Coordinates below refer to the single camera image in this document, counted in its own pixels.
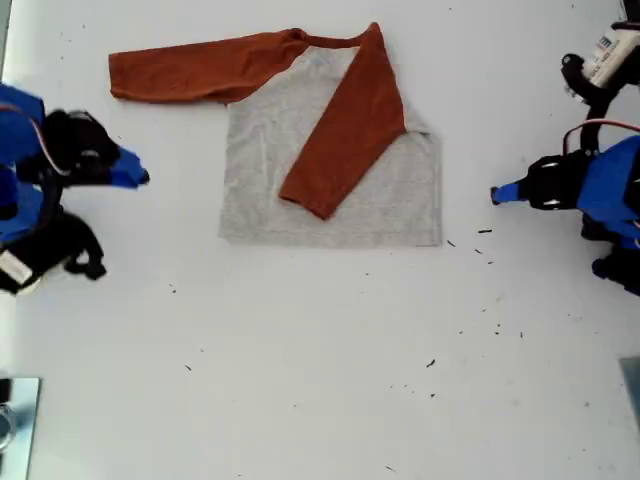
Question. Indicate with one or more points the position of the black camera stalk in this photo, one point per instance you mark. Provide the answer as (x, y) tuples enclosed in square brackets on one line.
[(82, 247), (597, 97)]

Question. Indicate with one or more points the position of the black camera box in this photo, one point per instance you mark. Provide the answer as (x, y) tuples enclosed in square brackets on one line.
[(610, 57), (15, 272)]

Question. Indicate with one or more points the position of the grey shirt with brown sleeves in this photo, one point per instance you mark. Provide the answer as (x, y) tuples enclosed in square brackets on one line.
[(330, 215)]

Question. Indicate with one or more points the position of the black clamp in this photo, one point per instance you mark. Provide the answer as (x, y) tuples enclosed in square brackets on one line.
[(4, 390)]

